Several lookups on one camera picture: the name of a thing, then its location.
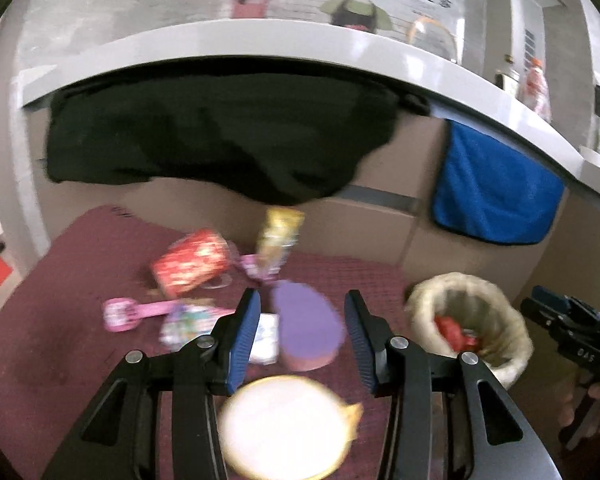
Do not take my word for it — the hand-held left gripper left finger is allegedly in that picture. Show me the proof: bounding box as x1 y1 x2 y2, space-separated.
40 287 263 480

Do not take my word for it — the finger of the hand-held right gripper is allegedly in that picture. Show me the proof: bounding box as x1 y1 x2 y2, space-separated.
531 285 600 322
520 297 582 342

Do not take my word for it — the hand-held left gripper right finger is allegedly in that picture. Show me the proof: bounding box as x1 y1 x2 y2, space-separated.
343 289 564 480

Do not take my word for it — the white packet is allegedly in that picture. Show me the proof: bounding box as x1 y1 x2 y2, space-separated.
250 312 281 366

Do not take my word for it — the colourful printed wrapper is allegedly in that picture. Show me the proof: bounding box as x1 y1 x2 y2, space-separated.
160 300 236 353

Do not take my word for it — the purple sponge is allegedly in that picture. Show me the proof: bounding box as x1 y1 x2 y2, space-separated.
271 281 346 372

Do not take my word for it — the red plastic bag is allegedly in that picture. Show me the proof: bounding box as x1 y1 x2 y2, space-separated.
434 316 481 351

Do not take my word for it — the red patterned snack packet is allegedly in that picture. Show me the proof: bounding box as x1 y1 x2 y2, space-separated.
149 228 229 297

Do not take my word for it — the gold snack packet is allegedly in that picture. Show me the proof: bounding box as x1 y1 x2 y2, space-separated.
256 206 306 281

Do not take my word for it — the blue towel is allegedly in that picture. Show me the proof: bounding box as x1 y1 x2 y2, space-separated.
430 119 566 247

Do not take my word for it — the white bowl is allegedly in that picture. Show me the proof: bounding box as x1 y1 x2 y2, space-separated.
577 145 600 176

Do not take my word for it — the red plaid cloth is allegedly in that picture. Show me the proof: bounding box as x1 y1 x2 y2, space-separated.
0 205 431 480

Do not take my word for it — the beige kitchen cabinet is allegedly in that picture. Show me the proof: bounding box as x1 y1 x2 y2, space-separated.
30 105 600 411

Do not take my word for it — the plastic bottle orange cap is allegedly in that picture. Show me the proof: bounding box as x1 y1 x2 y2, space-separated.
522 57 551 121

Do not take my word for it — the black cloth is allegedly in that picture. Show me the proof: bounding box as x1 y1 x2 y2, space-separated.
45 67 431 206

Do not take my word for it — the white kitchen counter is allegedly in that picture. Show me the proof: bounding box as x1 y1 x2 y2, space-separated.
20 19 600 196

